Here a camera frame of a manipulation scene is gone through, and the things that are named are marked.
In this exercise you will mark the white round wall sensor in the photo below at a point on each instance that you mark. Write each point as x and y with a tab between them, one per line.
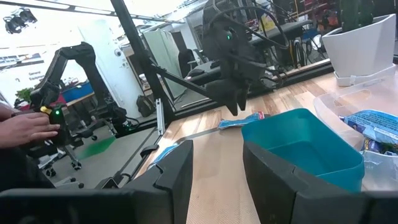
117	52

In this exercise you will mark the silver aluminium extrusion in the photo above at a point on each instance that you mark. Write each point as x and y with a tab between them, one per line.
160	118

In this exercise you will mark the black office chair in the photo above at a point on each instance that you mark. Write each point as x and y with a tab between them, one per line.
186	62

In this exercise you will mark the blue storage bin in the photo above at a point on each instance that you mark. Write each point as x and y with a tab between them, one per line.
77	92

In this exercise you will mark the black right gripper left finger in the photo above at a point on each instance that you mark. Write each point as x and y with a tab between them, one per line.
161	193

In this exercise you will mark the black table-level camera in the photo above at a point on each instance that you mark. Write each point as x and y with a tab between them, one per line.
109	183

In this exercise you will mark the person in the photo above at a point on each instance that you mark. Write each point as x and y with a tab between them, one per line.
18	168

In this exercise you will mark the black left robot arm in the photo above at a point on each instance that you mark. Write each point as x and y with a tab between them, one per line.
214	7

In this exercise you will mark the white pot saucer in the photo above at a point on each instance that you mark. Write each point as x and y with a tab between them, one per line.
345	81

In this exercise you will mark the dark backpack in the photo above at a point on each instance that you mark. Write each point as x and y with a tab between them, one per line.
145	105

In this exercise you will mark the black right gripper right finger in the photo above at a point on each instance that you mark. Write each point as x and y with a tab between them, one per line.
280	196

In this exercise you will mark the black ceiling spotlights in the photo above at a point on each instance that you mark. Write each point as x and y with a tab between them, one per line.
15	23

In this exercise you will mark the green potted plant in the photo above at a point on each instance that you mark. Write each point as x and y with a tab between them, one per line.
24	95

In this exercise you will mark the blue granola bar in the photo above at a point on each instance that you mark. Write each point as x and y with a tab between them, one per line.
166	154
373	124
239	122

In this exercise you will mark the black bracket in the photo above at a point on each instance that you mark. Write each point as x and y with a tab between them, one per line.
149	150

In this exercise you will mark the white plant pot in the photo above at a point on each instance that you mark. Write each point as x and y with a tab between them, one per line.
357	49

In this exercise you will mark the pale green partition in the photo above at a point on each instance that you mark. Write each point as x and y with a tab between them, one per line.
164	56

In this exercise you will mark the yellow and blue bag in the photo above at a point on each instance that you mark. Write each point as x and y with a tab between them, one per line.
267	23

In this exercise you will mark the person's hand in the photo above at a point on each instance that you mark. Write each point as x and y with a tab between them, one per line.
25	129

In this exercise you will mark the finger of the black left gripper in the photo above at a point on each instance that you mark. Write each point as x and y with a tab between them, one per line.
243	95
228	93

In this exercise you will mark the green cactus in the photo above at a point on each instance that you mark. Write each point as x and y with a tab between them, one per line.
354	14

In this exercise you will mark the black aluminium table frame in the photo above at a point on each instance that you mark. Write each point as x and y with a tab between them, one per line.
137	46

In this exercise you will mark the teal plastic bin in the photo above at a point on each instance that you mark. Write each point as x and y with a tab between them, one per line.
304	149

